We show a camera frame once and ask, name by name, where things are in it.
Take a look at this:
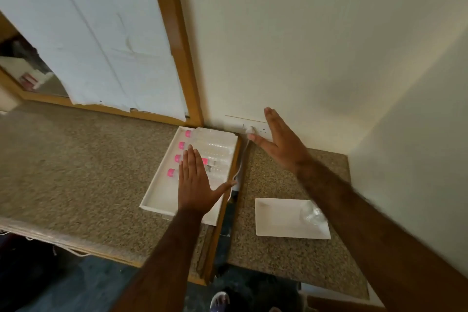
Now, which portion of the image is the person's left hand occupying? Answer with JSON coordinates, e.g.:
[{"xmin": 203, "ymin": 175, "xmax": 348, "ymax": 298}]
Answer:
[{"xmin": 178, "ymin": 145, "xmax": 238, "ymax": 216}]

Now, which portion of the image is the person's right hand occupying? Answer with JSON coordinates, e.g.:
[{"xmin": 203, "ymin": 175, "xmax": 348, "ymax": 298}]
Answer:
[{"xmin": 247, "ymin": 107, "xmax": 312, "ymax": 174}]

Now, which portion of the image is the person's right forearm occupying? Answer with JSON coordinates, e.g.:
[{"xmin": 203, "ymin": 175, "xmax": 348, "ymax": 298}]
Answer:
[{"xmin": 295, "ymin": 157, "xmax": 468, "ymax": 312}]

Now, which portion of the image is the person's left forearm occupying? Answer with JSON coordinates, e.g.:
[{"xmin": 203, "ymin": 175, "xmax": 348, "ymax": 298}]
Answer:
[{"xmin": 110, "ymin": 209, "xmax": 205, "ymax": 312}]

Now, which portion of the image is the wooden counter divider strip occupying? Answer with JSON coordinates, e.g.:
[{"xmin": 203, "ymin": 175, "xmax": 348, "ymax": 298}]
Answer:
[{"xmin": 197, "ymin": 136, "xmax": 243, "ymax": 285}]

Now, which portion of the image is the large white plastic tray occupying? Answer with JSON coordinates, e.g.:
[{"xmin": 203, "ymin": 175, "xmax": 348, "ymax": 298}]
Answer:
[{"xmin": 139, "ymin": 126, "xmax": 239, "ymax": 227}]

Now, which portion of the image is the small white flat tray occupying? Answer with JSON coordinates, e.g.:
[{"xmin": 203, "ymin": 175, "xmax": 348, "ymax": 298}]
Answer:
[{"xmin": 254, "ymin": 197, "xmax": 332, "ymax": 240}]

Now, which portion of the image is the clear crumpled plastic bag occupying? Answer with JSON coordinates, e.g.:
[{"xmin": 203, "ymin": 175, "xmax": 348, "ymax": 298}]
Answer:
[{"xmin": 299, "ymin": 200, "xmax": 328, "ymax": 227}]

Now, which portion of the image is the person's shoe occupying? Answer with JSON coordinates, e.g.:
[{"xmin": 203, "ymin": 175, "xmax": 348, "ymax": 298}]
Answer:
[{"xmin": 210, "ymin": 291, "xmax": 231, "ymax": 312}]

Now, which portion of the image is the white paper sheet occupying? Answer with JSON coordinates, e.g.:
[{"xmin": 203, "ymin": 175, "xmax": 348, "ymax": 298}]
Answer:
[{"xmin": 0, "ymin": 0, "xmax": 188, "ymax": 122}]

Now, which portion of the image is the red and white box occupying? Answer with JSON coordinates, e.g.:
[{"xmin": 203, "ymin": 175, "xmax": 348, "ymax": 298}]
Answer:
[{"xmin": 19, "ymin": 70, "xmax": 53, "ymax": 91}]

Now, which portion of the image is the white cable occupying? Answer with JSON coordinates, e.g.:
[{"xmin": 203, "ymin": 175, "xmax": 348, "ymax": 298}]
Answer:
[{"xmin": 227, "ymin": 134, "xmax": 252, "ymax": 202}]

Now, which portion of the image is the white wall socket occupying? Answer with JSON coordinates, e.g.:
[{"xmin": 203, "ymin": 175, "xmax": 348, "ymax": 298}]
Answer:
[{"xmin": 224, "ymin": 115, "xmax": 273, "ymax": 141}]

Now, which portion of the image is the wooden window frame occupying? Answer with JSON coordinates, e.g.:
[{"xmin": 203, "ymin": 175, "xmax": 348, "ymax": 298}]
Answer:
[{"xmin": 0, "ymin": 0, "xmax": 205, "ymax": 128}]

